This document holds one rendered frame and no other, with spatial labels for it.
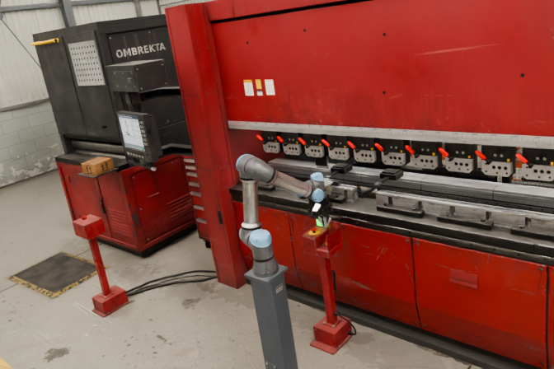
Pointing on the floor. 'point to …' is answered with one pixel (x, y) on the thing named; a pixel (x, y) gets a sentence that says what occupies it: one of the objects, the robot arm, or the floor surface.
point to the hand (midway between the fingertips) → (324, 226)
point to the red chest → (196, 199)
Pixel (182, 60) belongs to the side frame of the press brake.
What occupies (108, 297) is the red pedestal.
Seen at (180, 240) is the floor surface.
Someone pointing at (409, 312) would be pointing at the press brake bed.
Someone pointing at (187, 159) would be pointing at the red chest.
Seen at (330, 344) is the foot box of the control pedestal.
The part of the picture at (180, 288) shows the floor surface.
